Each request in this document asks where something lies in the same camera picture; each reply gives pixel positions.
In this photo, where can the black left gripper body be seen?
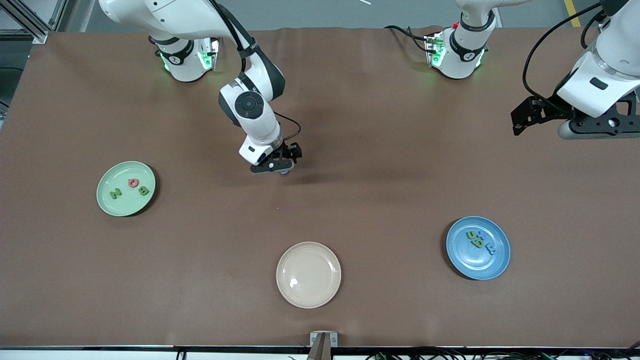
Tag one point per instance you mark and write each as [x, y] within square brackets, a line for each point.
[549, 108]

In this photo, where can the blue foam letter x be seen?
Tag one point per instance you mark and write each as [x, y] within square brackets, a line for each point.
[483, 234]

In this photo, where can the green foam letter u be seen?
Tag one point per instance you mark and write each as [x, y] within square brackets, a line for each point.
[469, 235]

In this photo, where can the green foam letter a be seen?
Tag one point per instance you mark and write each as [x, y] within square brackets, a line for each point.
[479, 244]

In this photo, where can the blue foam letter m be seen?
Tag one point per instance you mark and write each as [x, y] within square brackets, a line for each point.
[491, 249]

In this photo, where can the green foam letter B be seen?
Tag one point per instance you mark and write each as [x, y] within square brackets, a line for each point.
[144, 191]

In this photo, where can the red foam letter Q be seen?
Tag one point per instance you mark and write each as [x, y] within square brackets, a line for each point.
[129, 183]

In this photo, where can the green foam letter N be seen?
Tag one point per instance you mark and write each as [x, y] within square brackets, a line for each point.
[115, 193]

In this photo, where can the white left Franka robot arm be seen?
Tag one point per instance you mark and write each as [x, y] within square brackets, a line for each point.
[620, 50]

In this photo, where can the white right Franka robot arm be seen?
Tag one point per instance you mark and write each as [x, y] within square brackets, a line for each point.
[165, 15]

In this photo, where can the brown table cover sheet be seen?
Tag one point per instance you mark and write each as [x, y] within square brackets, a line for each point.
[350, 125]

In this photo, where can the beige round plate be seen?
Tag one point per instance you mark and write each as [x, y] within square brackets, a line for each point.
[308, 275]

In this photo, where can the blue round plate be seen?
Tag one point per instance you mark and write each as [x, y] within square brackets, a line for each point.
[470, 265]

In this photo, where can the green round plate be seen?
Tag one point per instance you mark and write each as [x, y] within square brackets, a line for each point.
[125, 205]

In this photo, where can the metal camera pole bracket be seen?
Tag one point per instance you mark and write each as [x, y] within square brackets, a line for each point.
[315, 339]

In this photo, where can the silver aluminium frame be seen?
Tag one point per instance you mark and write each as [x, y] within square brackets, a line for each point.
[39, 36]

